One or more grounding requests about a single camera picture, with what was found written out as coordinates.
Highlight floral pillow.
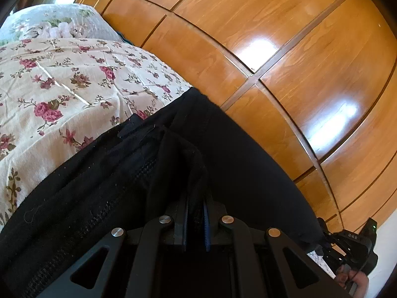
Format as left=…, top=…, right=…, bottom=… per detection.
left=0, top=4, right=123, bottom=48

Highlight person's right hand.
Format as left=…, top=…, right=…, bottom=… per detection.
left=335, top=264, right=370, bottom=293

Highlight floral bedspread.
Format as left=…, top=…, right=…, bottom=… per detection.
left=0, top=37, right=337, bottom=227

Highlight wooden wardrobe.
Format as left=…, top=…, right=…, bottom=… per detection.
left=74, top=0, right=397, bottom=255

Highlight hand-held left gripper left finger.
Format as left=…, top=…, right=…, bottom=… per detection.
left=37, top=192, right=190, bottom=298

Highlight black pants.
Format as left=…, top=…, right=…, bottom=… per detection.
left=0, top=87, right=325, bottom=298

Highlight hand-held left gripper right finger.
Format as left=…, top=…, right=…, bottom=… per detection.
left=203, top=193, right=339, bottom=298

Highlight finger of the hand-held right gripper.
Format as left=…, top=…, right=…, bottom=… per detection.
left=316, top=217, right=335, bottom=257

